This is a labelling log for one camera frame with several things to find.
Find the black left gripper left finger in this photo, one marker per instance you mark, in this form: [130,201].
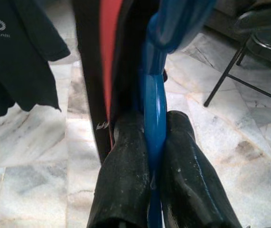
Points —
[123,180]

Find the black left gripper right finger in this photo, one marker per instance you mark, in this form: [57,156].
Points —
[187,185]

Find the blue plastic hanger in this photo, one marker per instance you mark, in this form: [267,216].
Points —
[155,107]

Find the black garment with red stripes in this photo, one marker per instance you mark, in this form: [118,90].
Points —
[87,71]

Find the black t-shirt with logo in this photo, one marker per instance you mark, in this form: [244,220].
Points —
[19,66]

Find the dark folding chair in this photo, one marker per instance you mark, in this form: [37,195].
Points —
[263,45]

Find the grey-brown fabric sofa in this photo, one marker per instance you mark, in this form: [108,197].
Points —
[225,9]

